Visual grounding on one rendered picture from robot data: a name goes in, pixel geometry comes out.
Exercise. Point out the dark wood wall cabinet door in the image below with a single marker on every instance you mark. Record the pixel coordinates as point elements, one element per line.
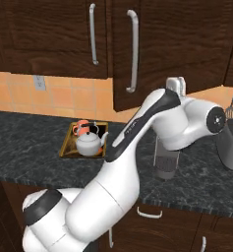
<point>180,39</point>
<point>49,36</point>

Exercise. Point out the white kettle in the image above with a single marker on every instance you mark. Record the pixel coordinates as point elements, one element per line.
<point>87,144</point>

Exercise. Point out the orange red mug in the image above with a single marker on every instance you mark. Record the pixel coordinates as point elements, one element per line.
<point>80,128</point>

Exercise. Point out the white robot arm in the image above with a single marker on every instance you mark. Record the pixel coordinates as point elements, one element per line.
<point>104,193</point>

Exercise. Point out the golden brown tray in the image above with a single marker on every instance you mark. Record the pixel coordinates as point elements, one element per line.
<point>66,147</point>

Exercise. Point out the dark wood drawer front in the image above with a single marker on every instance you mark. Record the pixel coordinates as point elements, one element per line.
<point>173,233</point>

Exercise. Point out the grey countertop appliance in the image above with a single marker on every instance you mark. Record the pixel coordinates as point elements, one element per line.
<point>231,147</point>

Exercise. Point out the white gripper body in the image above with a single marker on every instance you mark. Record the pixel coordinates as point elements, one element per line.
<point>176,85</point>

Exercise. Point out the black hanging spatula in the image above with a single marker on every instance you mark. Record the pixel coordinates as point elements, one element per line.
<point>231,112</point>

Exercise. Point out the dark wood base cabinet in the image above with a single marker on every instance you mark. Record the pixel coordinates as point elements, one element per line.
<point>5,213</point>

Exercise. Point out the grey wall outlet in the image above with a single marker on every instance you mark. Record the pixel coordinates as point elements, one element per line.
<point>39,83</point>

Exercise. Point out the dark wood base cabinet door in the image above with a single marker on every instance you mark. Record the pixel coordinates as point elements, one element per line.
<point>224,236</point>

